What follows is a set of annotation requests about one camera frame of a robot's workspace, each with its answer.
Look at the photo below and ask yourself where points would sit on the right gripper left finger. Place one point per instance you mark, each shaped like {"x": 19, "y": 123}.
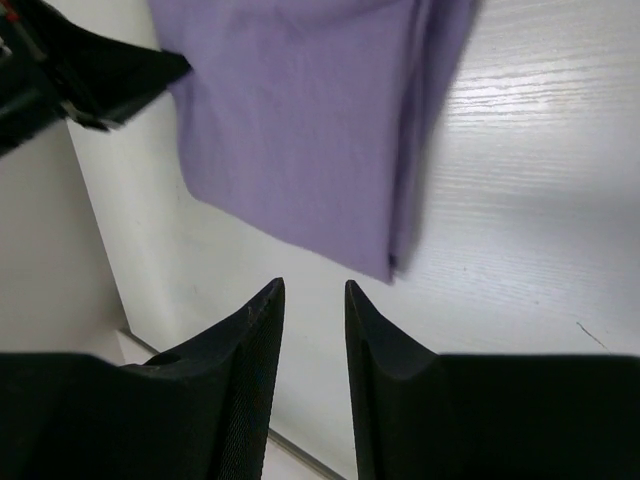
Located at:
{"x": 200, "y": 410}

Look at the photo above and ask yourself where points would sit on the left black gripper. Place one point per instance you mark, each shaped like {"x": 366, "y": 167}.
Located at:
{"x": 52, "y": 70}

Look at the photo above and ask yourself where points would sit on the purple t shirt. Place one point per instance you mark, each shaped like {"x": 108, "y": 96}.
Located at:
{"x": 308, "y": 120}

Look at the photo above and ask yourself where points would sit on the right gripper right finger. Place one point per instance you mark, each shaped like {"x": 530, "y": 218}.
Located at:
{"x": 422, "y": 415}

